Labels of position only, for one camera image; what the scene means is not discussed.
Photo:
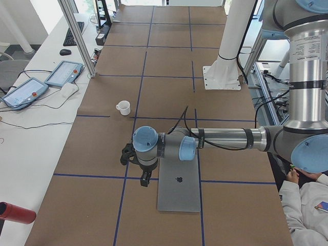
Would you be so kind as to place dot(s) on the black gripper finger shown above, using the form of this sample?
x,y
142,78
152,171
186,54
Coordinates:
x,y
144,180

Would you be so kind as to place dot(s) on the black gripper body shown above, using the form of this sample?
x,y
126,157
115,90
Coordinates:
x,y
147,168

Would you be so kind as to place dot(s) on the white plastic cup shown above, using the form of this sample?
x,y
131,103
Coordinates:
x,y
124,107

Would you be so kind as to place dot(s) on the silver closed laptop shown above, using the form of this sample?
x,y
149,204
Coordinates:
x,y
178,186

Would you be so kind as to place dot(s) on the person's hand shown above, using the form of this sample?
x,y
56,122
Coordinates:
x,y
293,176

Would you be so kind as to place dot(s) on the brown paper table cover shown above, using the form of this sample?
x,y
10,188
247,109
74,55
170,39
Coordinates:
x,y
153,58

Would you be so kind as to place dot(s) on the white folded cloth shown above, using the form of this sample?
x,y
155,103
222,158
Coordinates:
x,y
68,89

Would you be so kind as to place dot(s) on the blue teach pendant far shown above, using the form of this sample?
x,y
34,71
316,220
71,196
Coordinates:
x,y
65,72

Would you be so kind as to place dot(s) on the blue teach pendant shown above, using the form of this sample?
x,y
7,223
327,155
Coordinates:
x,y
25,94
65,72

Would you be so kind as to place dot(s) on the black box on table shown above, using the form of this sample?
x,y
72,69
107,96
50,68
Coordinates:
x,y
102,35

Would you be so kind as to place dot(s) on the red cylinder bottle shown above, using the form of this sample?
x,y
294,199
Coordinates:
x,y
15,213

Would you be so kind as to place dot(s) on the blue teach pendant near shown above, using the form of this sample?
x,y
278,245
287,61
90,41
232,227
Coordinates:
x,y
25,94

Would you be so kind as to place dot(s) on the black computer mouse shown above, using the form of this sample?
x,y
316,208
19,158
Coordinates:
x,y
64,52

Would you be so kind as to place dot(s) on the person in white jacket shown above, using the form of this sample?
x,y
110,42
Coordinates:
x,y
306,222

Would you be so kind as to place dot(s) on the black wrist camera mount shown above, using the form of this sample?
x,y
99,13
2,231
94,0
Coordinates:
x,y
128,154

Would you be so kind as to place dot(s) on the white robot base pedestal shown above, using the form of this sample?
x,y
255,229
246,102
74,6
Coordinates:
x,y
223,73

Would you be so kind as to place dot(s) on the aluminium frame structure right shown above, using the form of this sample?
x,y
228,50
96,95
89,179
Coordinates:
x,y
265,64

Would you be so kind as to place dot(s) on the grey aluminium frame post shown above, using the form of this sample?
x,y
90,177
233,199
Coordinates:
x,y
72,23

